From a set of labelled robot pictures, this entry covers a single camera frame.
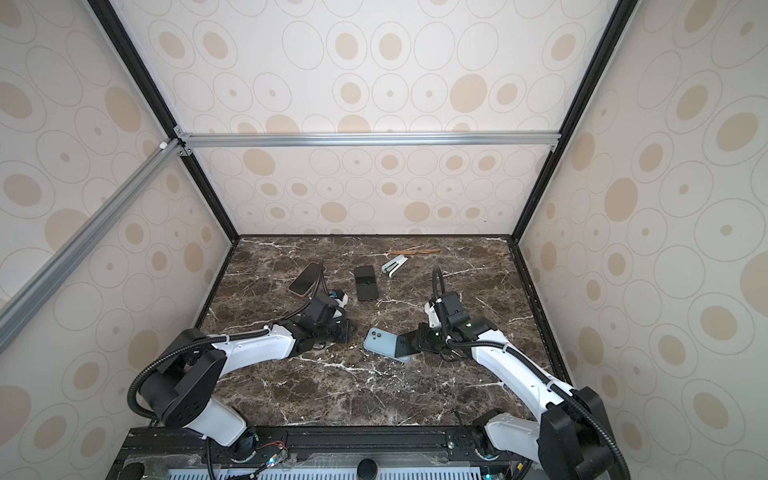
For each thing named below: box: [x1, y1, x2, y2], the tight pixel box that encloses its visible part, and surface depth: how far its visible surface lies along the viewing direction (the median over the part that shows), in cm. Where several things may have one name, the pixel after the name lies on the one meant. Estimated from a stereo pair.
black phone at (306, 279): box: [289, 263, 320, 295], surface depth 108 cm
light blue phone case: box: [363, 327, 412, 363], surface depth 93 cm
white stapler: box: [382, 254, 409, 278], surface depth 111 cm
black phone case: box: [354, 265, 379, 301], surface depth 108 cm
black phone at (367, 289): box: [354, 265, 379, 301], surface depth 108 cm
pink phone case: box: [288, 262, 320, 297], surface depth 108 cm
